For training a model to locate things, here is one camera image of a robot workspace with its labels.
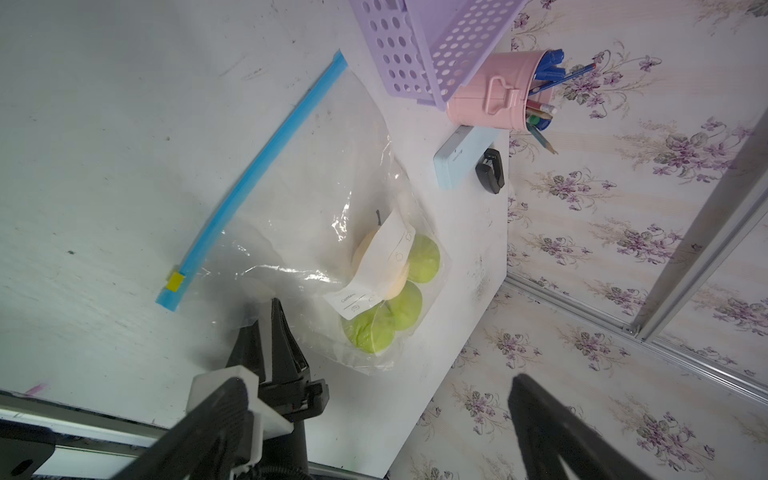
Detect blue pens bundle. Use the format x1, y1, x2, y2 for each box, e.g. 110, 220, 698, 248
524, 47, 598, 156

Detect green pear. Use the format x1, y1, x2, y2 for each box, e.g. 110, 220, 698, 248
342, 303, 396, 354
408, 234, 441, 284
384, 281, 423, 331

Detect aluminium mounting rail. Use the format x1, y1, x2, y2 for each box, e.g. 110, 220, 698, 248
0, 389, 385, 480

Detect aluminium frame bars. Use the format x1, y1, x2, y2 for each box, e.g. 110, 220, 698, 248
504, 115, 767, 406

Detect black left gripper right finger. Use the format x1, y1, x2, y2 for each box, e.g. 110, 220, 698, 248
508, 374, 649, 479

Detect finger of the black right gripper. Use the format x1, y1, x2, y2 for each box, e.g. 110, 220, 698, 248
271, 298, 311, 384
226, 321, 265, 383

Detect yellow pear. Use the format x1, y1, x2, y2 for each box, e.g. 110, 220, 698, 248
352, 227, 412, 300

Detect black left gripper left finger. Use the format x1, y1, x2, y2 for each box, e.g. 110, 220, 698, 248
115, 404, 237, 480

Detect clear zip-top bag blue seal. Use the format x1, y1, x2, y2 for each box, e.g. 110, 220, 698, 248
157, 53, 451, 374

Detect purple plastic basket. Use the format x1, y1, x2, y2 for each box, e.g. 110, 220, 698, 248
349, 0, 527, 111

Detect pink pen cup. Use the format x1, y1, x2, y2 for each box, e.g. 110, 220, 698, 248
446, 50, 547, 131

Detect black stapler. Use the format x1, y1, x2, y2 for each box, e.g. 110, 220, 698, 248
475, 148, 505, 195

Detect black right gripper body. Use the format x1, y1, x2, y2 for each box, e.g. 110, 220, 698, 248
258, 379, 330, 479

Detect light blue flat case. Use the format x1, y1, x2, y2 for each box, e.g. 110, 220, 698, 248
433, 126, 501, 190

